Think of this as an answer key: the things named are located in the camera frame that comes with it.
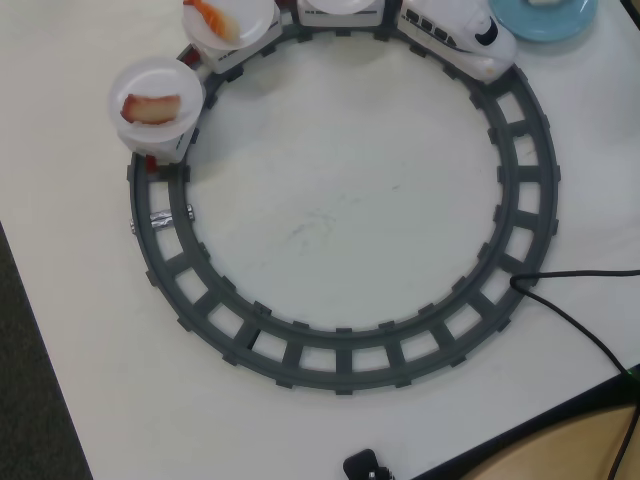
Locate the red and white sushi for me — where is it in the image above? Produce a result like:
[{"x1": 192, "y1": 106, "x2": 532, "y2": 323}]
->
[{"x1": 119, "y1": 93, "x2": 182, "y2": 126}]

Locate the white Shinkansen toy locomotive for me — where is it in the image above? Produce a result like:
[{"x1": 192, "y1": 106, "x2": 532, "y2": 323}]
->
[{"x1": 398, "y1": 0, "x2": 519, "y2": 84}]

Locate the orange shrimp sushi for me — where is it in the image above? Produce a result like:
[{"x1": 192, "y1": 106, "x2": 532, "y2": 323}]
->
[{"x1": 182, "y1": 0, "x2": 241, "y2": 40}]

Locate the blue round dish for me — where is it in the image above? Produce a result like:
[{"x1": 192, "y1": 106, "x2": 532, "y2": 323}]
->
[{"x1": 487, "y1": 0, "x2": 599, "y2": 42}]

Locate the grey circular toy train track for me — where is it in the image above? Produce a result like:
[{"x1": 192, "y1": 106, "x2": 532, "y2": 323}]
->
[{"x1": 124, "y1": 19, "x2": 562, "y2": 399}]

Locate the white round plate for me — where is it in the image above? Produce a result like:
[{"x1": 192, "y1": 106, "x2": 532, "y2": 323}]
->
[
  {"x1": 107, "y1": 55, "x2": 204, "y2": 137},
  {"x1": 304, "y1": 0, "x2": 376, "y2": 14},
  {"x1": 180, "y1": 0, "x2": 280, "y2": 51}
]

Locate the black plastic device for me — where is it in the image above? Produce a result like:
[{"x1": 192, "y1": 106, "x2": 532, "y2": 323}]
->
[{"x1": 343, "y1": 448, "x2": 396, "y2": 480}]

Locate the wooden board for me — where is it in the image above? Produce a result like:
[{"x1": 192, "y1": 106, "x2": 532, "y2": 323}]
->
[{"x1": 469, "y1": 404, "x2": 640, "y2": 480}]

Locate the black cable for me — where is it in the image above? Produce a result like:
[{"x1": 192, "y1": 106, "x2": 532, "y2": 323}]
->
[{"x1": 508, "y1": 268, "x2": 640, "y2": 480}]

